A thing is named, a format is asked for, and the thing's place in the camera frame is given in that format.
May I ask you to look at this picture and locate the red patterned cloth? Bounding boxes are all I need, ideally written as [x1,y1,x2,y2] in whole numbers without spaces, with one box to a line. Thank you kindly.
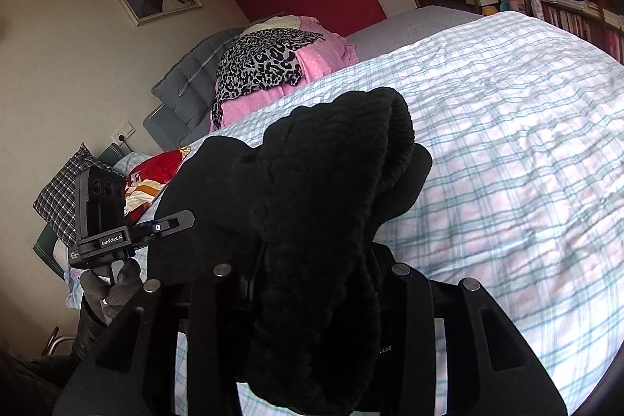
[126,145,191,222]

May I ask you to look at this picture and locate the grey padded headboard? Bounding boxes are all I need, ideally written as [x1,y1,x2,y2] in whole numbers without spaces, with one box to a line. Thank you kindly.
[144,26,247,151]

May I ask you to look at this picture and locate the leopard print cloth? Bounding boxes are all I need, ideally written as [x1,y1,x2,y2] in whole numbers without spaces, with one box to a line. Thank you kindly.
[211,27,325,129]

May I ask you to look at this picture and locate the checkered pillow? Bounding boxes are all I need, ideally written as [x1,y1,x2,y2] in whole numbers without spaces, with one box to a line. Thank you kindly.
[33,142,125,246]

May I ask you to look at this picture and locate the metal chair frame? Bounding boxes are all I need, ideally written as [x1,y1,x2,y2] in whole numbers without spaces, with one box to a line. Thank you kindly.
[41,326,79,356]

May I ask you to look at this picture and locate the plaid bed blanket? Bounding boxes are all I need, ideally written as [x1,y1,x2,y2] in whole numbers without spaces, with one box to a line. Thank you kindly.
[131,11,624,416]

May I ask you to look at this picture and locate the cream cloth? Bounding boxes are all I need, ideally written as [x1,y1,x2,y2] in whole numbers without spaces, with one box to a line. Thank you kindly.
[244,14,303,37]

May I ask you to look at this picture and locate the grey bed sheet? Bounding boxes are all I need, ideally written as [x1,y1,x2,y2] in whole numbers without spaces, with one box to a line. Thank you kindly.
[344,4,488,53]

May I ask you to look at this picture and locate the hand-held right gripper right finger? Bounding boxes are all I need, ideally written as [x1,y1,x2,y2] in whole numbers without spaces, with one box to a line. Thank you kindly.
[361,243,569,416]

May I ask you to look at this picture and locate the black pants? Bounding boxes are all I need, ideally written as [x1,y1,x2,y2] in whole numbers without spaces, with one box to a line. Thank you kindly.
[146,87,434,416]

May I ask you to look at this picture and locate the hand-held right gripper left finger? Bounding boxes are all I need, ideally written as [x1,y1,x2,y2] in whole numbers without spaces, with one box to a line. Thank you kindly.
[51,262,254,416]

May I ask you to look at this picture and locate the pink dotted bedding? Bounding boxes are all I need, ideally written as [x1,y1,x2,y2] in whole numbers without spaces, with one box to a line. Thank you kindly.
[209,15,360,131]

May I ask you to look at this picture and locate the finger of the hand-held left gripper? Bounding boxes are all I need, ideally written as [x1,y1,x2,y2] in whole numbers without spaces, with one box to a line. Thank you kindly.
[131,210,196,247]

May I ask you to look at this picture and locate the person's left hand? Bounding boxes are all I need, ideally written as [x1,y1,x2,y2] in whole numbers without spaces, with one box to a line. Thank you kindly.
[80,259,143,324]

